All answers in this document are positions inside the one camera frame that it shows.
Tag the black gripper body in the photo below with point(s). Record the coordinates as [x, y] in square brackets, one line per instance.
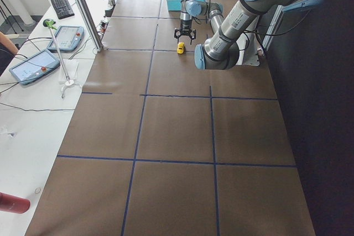
[185, 24]

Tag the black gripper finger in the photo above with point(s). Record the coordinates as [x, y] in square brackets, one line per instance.
[192, 35]
[177, 34]

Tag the yellow beetle toy car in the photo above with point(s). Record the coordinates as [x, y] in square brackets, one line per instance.
[181, 48]

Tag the person forearm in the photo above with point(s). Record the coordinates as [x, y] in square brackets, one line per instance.
[6, 42]

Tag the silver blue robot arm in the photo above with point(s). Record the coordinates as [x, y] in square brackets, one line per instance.
[221, 51]

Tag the small metal cup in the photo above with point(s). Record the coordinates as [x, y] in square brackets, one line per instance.
[111, 2]

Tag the far teach pendant tablet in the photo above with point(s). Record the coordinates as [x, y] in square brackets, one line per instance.
[68, 37]

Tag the teach pendant tablet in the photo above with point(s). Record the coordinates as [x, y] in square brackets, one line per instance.
[68, 37]
[34, 68]

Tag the black keyboard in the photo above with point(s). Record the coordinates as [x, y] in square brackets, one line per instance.
[62, 8]

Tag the silver rod white stand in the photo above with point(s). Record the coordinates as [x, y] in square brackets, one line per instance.
[49, 23]

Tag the near teach pendant tablet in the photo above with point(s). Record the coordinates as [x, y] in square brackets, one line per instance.
[34, 68]

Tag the red cylinder bottle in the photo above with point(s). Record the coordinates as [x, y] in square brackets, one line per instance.
[13, 204]

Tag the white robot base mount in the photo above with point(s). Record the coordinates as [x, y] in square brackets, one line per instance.
[248, 50]

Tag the aluminium frame post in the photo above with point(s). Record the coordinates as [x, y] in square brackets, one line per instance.
[89, 23]

